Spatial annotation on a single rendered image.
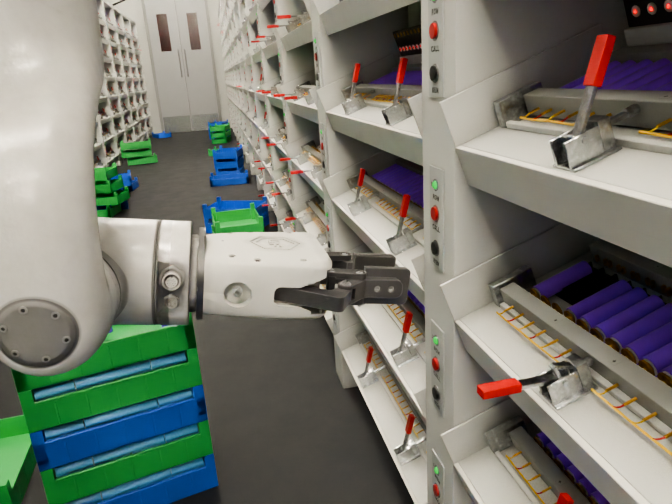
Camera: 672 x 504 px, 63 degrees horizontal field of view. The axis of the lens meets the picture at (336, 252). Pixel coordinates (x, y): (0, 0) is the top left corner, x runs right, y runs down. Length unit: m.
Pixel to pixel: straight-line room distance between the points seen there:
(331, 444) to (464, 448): 0.60
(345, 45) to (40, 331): 1.03
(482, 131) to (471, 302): 0.19
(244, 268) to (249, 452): 0.94
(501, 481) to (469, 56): 0.48
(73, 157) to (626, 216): 0.34
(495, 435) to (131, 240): 0.50
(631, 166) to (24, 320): 0.39
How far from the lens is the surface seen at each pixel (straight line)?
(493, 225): 0.64
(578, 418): 0.50
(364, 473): 1.23
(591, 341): 0.53
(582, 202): 0.43
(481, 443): 0.76
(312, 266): 0.42
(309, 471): 1.25
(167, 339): 1.06
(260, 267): 0.41
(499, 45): 0.62
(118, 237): 0.43
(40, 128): 0.36
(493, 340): 0.61
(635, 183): 0.40
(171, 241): 0.43
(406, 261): 0.84
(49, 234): 0.35
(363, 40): 1.29
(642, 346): 0.53
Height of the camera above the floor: 0.80
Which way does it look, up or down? 18 degrees down
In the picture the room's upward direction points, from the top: 4 degrees counter-clockwise
